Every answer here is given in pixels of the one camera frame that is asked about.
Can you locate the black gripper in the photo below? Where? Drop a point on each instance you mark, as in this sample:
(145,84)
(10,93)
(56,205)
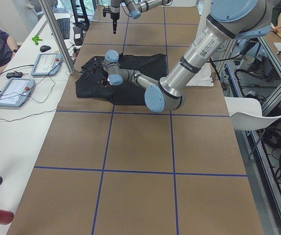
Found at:
(97,65)
(114,15)

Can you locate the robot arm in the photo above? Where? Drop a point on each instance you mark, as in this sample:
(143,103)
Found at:
(135,9)
(227,20)

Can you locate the black keyboard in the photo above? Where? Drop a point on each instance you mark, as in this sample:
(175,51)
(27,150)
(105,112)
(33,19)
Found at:
(64,27)

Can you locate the far teach pendant tablet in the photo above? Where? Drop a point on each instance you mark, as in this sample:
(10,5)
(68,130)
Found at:
(47,64)

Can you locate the teach pendant tablet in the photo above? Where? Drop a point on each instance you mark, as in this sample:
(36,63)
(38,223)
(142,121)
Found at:
(47,64)
(16,92)

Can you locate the black computer mouse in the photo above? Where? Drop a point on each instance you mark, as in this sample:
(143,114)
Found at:
(44,48)

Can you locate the green plastic clamp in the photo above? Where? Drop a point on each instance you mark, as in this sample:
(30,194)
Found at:
(36,39)

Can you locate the near teach pendant tablet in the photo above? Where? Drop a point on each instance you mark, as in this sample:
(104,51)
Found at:
(16,92)

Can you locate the black handheld remote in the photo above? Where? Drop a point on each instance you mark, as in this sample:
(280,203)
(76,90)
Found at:
(14,75)

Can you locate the white plastic chair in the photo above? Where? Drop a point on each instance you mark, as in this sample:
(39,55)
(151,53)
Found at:
(246,114)

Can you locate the aluminium frame post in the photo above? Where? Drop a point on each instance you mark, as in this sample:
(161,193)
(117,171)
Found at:
(46,7)

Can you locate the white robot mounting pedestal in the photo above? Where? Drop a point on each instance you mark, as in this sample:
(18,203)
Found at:
(202,78)

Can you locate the aluminium frame rack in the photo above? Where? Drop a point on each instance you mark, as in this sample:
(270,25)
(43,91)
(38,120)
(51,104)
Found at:
(259,71)

